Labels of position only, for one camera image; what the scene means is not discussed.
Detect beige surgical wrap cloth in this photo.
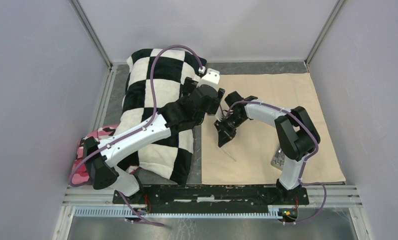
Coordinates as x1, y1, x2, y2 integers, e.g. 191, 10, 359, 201
201, 73, 345, 185

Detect black white checkered blanket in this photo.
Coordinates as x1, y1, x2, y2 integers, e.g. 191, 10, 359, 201
115, 48, 207, 185

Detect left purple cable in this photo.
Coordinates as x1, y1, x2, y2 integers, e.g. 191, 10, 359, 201
69, 44, 207, 227

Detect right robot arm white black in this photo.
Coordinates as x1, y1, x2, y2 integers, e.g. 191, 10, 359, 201
214, 91, 321, 204

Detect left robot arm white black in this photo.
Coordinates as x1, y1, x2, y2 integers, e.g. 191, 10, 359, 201
83, 71, 225, 204

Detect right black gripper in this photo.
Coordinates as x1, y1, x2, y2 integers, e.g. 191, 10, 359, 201
214, 113, 247, 147

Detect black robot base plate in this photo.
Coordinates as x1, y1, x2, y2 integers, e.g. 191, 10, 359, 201
127, 184, 310, 214

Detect surgical instruments in tray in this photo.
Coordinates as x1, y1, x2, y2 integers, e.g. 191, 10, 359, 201
274, 150, 286, 167

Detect pink camouflage cloth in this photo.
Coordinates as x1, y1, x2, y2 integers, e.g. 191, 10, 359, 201
68, 124, 140, 185

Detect white toothed cable rail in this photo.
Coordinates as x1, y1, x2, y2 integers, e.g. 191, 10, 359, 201
73, 206, 293, 220

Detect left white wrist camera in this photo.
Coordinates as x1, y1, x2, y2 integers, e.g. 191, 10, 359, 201
197, 68, 221, 90

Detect metal surgical instrument tray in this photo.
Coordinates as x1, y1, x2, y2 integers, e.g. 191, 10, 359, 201
270, 147, 286, 171

